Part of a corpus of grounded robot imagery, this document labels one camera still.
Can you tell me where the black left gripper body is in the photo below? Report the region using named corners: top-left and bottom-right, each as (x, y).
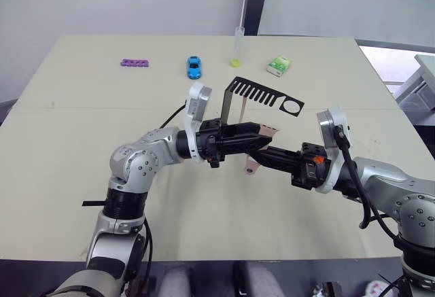
top-left (196, 118), bottom-right (226, 169)

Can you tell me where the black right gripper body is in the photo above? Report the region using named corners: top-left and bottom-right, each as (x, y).
top-left (291, 141), bottom-right (329, 191)

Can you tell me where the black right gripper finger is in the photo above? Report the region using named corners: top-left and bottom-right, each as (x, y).
top-left (262, 147), bottom-right (302, 160)
top-left (252, 151), bottom-right (300, 176)

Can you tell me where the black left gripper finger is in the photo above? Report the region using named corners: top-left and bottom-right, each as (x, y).
top-left (222, 134), bottom-right (274, 157)
top-left (223, 121), bottom-right (263, 139)

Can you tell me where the pink watch strap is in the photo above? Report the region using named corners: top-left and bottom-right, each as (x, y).
top-left (244, 123), bottom-right (283, 176)

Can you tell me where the black slotted watch stand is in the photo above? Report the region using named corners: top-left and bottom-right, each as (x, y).
top-left (220, 76), bottom-right (306, 130)

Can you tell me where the green tissue pack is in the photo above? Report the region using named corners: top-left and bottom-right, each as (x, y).
top-left (265, 54), bottom-right (294, 79)

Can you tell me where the blue toy car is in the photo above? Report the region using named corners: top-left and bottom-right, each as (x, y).
top-left (186, 56), bottom-right (203, 80)

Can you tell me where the clear tube with yellow base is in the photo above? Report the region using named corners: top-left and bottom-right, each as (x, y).
top-left (230, 26), bottom-right (246, 68)

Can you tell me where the purple plastic block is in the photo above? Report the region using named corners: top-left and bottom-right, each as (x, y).
top-left (120, 58), bottom-right (150, 69)

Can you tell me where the dark window pillar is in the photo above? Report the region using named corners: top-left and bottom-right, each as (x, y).
top-left (242, 0), bottom-right (273, 37)

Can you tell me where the pink and white packet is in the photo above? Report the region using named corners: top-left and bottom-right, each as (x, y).
top-left (365, 279), bottom-right (387, 297)

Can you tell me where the white shelf unit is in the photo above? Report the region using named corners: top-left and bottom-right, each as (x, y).
top-left (393, 53), bottom-right (435, 111)

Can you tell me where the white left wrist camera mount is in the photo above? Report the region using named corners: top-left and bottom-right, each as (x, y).
top-left (182, 82), bottom-right (213, 166)

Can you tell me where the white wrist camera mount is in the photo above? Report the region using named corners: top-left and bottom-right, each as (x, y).
top-left (182, 82), bottom-right (213, 166)
top-left (315, 105), bottom-right (351, 195)

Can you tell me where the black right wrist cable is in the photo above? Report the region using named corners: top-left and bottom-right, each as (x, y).
top-left (334, 124), bottom-right (404, 249)

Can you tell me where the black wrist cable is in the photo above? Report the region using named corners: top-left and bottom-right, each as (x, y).
top-left (158, 105), bottom-right (187, 130)
top-left (334, 124), bottom-right (404, 249)

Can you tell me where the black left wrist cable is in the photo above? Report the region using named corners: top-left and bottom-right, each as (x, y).
top-left (158, 105), bottom-right (187, 130)

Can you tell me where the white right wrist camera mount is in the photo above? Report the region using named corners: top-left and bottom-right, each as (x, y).
top-left (315, 105), bottom-right (351, 195)

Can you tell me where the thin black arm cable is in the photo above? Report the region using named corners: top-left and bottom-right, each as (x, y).
top-left (135, 217), bottom-right (154, 297)

